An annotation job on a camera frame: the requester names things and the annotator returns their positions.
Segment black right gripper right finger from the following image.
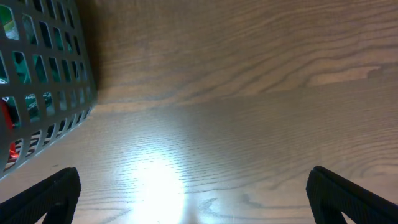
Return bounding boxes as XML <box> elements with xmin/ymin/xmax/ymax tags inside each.
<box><xmin>306</xmin><ymin>166</ymin><xmax>397</xmax><ymax>224</ymax></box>

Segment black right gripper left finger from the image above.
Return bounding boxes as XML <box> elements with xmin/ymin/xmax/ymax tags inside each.
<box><xmin>1</xmin><ymin>167</ymin><xmax>81</xmax><ymax>224</ymax></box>

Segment red spaghetti pack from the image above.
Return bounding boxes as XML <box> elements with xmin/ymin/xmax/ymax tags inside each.
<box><xmin>1</xmin><ymin>100</ymin><xmax>19</xmax><ymax>161</ymax></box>

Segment green coffee sachet bag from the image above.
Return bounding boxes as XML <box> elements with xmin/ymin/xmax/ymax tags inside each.
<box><xmin>2</xmin><ymin>52</ymin><xmax>88</xmax><ymax>129</ymax></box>

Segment green lid jar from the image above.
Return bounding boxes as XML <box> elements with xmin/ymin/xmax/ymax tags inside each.
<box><xmin>1</xmin><ymin>5</ymin><xmax>19</xmax><ymax>40</ymax></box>

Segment grey plastic mesh basket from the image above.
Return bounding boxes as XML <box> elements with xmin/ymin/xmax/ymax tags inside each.
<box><xmin>1</xmin><ymin>0</ymin><xmax>97</xmax><ymax>178</ymax></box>

